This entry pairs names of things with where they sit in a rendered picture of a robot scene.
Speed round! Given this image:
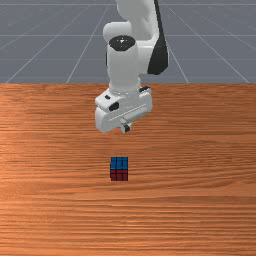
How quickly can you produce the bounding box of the many-coloured puzzle cube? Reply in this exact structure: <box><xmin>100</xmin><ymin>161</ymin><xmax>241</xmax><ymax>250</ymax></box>
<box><xmin>109</xmin><ymin>156</ymin><xmax>129</xmax><ymax>182</ymax></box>

